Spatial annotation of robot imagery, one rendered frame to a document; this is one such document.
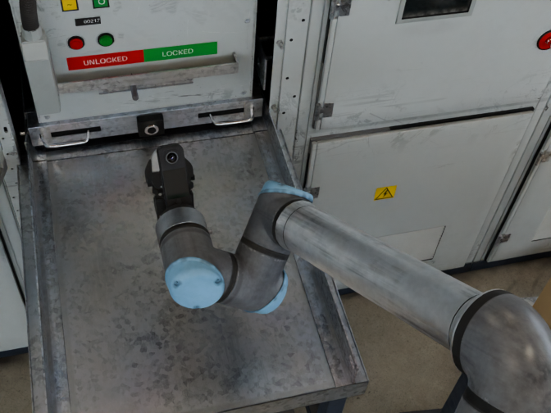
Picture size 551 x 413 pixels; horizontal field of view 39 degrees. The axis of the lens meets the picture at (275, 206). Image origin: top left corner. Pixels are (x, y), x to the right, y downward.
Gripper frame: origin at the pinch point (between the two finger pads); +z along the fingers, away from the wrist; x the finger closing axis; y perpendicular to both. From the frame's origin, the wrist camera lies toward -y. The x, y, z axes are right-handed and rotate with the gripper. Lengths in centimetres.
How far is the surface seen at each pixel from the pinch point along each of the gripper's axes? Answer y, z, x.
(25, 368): 103, 34, -45
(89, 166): 19.1, 21.3, -15.1
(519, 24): -6, 19, 85
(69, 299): 24.9, -12.7, -22.6
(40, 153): 17.7, 26.9, -25.6
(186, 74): -1.9, 21.8, 8.5
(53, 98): -5.1, 14.0, -19.4
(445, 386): 109, 1, 80
